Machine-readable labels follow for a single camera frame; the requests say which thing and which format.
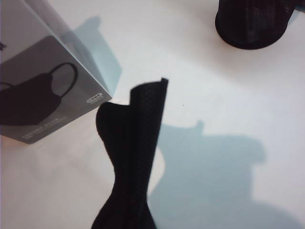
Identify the black mesh pen holder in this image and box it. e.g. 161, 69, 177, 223
214, 0, 296, 50

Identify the grey white mask box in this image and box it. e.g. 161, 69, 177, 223
0, 0, 113, 146

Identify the black face mask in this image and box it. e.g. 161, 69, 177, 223
91, 77, 169, 229

